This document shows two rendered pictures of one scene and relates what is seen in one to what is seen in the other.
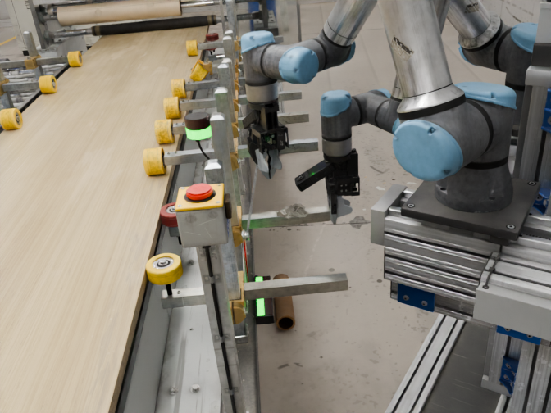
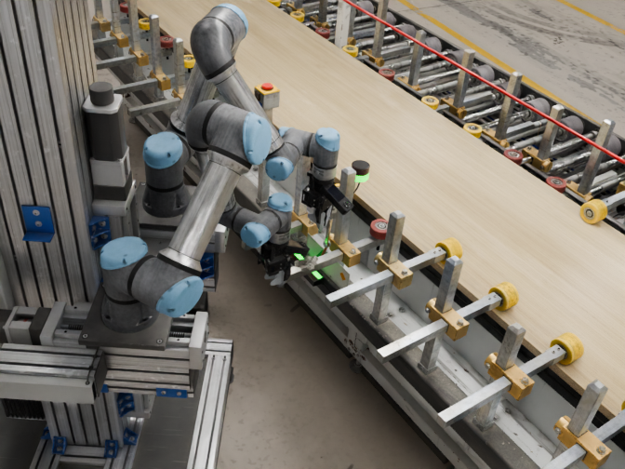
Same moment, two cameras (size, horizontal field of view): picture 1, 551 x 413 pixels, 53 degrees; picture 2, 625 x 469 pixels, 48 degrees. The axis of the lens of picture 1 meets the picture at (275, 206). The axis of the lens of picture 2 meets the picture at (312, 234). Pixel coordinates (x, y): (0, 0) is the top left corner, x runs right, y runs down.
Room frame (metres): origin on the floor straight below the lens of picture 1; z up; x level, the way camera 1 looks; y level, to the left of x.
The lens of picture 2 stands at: (2.71, -1.11, 2.41)
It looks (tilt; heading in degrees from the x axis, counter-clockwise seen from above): 39 degrees down; 143
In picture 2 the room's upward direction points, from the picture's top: 5 degrees clockwise
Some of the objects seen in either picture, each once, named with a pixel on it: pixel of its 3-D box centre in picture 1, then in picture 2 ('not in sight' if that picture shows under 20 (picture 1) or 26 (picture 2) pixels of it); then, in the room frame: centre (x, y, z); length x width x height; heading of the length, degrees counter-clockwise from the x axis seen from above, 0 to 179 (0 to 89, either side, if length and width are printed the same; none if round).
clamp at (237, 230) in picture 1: (231, 226); (343, 248); (1.26, 0.12, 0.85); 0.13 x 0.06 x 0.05; 1
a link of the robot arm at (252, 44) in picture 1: (259, 57); (325, 147); (1.25, 0.00, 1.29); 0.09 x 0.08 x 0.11; 40
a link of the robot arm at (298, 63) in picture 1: (295, 61); (293, 143); (1.19, -0.07, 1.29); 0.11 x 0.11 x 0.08; 40
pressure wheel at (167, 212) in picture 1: (177, 225); (379, 236); (1.28, 0.27, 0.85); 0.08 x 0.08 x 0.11
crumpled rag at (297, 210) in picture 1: (292, 208); (308, 261); (1.28, -0.05, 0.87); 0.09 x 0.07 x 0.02; 91
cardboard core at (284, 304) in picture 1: (283, 301); not in sight; (1.93, 0.00, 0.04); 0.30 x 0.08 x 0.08; 1
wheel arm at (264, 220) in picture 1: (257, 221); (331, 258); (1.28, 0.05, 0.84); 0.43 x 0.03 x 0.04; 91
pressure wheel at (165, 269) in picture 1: (167, 281); not in sight; (1.03, 0.26, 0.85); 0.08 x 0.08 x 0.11
